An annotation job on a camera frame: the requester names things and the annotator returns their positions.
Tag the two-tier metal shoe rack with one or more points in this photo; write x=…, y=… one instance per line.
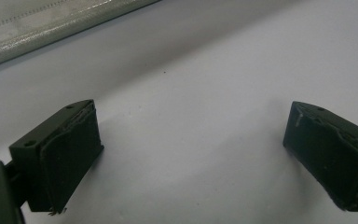
x=43, y=28

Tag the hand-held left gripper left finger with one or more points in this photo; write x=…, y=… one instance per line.
x=62, y=155

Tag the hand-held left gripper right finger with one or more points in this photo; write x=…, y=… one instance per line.
x=332, y=155

